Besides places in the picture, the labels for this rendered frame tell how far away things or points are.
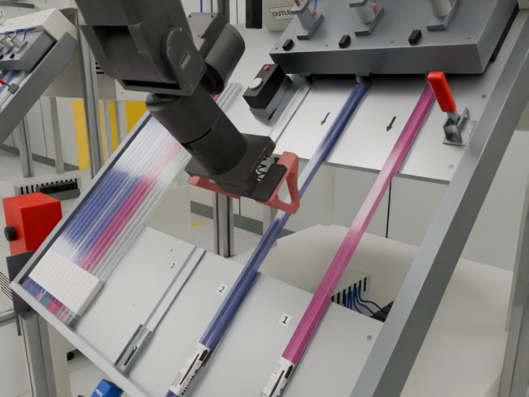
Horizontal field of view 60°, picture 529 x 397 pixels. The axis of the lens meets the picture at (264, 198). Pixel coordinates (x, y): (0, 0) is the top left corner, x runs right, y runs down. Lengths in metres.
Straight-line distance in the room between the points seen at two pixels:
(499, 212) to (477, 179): 1.80
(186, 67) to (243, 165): 0.13
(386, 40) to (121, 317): 0.54
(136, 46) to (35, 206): 0.92
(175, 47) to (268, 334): 0.32
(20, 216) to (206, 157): 0.84
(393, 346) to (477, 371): 0.43
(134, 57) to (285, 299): 0.31
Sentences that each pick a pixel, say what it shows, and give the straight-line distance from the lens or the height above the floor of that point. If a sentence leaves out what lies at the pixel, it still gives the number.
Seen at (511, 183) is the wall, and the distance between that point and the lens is 2.32.
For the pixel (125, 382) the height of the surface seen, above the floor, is 0.73.
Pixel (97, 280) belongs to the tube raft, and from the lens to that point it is 0.78.
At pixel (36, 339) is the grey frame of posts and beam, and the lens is 1.04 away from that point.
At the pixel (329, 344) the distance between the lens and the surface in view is 0.50.
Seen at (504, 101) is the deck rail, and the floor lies 1.06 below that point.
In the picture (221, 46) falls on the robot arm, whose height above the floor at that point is 1.12.
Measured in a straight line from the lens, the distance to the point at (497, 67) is 0.67.
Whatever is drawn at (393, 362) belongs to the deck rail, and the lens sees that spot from 0.48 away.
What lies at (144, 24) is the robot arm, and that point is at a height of 1.13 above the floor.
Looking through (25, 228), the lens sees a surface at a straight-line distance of 1.28.
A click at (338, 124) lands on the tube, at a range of 0.67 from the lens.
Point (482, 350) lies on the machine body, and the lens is 0.94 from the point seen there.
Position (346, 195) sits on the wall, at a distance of 2.72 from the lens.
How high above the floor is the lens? 1.09
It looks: 15 degrees down
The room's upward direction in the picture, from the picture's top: straight up
